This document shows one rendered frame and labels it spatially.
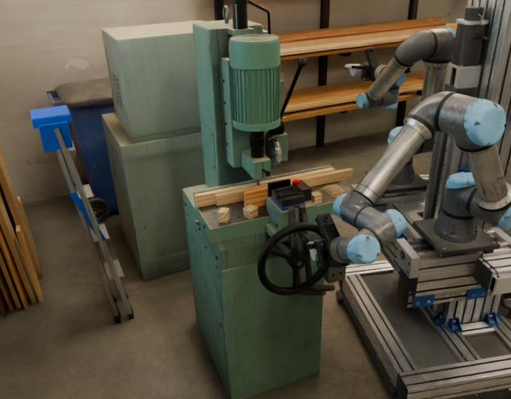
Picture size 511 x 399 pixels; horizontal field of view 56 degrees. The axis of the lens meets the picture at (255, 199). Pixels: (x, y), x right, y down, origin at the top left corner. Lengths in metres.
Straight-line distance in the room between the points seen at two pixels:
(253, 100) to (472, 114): 0.70
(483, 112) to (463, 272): 0.75
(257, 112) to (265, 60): 0.18
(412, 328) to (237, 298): 0.88
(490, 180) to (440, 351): 0.95
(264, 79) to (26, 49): 2.54
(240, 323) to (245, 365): 0.24
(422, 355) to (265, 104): 1.27
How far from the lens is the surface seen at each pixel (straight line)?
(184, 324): 2.67
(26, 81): 3.97
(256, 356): 2.15
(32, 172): 4.18
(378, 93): 2.30
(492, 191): 1.65
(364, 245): 1.26
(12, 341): 2.88
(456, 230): 1.85
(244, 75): 1.66
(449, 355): 2.30
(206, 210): 1.82
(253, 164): 1.79
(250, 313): 1.98
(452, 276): 1.95
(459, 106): 1.44
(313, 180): 1.97
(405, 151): 1.46
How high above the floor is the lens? 1.76
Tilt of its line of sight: 27 degrees down
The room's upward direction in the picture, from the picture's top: 2 degrees counter-clockwise
